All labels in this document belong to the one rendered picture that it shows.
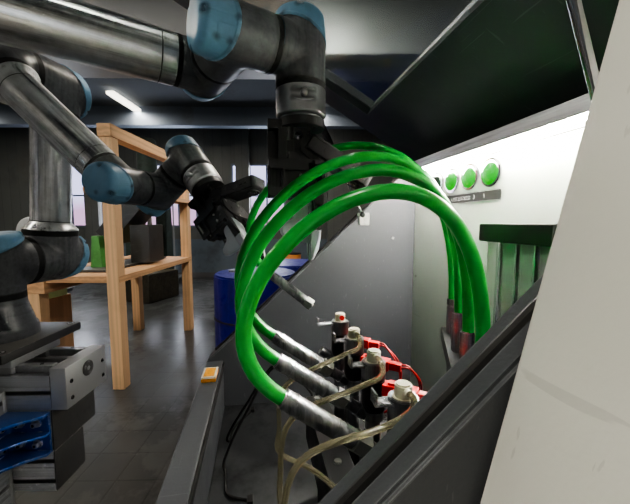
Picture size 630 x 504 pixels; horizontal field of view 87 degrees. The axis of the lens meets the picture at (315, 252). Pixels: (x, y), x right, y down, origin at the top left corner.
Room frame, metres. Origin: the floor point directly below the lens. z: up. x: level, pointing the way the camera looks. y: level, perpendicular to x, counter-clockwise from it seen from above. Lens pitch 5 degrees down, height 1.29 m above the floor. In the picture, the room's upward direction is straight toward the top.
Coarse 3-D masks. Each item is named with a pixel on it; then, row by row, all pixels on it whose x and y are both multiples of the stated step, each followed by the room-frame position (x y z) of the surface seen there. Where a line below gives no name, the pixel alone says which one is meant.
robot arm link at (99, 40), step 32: (0, 0) 0.40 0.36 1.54; (32, 0) 0.42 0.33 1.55; (64, 0) 0.44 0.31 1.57; (0, 32) 0.42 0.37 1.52; (32, 32) 0.42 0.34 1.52; (64, 32) 0.44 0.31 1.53; (96, 32) 0.45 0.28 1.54; (128, 32) 0.47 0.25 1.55; (160, 32) 0.50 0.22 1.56; (96, 64) 0.48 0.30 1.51; (128, 64) 0.49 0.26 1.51; (160, 64) 0.50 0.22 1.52; (192, 64) 0.52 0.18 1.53; (192, 96) 0.59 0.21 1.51
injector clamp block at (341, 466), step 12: (312, 396) 0.57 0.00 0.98; (360, 396) 0.57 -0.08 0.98; (324, 408) 0.53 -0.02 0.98; (360, 420) 0.50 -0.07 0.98; (312, 432) 0.50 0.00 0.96; (312, 444) 0.50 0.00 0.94; (324, 456) 0.42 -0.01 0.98; (336, 456) 0.42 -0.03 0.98; (348, 456) 0.42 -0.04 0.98; (324, 468) 0.40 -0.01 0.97; (336, 468) 0.39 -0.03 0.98; (348, 468) 0.39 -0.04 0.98; (336, 480) 0.38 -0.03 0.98; (324, 492) 0.40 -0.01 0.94
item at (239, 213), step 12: (204, 180) 0.70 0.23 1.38; (216, 180) 0.71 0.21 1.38; (192, 192) 0.70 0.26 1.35; (204, 192) 0.71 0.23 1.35; (192, 204) 0.71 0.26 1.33; (204, 204) 0.71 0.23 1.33; (216, 204) 0.67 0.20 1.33; (228, 204) 0.67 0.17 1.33; (204, 216) 0.67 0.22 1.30; (216, 216) 0.66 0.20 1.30; (240, 216) 0.67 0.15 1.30; (204, 228) 0.67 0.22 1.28; (216, 228) 0.65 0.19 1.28
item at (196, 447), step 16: (208, 384) 0.67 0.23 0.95; (208, 400) 0.61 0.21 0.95; (192, 416) 0.56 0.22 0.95; (208, 416) 0.56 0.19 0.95; (192, 432) 0.51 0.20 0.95; (208, 432) 0.52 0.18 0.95; (176, 448) 0.47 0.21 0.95; (192, 448) 0.47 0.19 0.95; (208, 448) 0.54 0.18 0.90; (176, 464) 0.44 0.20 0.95; (192, 464) 0.44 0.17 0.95; (208, 464) 0.53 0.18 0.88; (176, 480) 0.41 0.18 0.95; (192, 480) 0.41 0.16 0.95; (208, 480) 0.53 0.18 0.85; (160, 496) 0.39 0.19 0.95; (176, 496) 0.39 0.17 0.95; (192, 496) 0.39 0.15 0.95
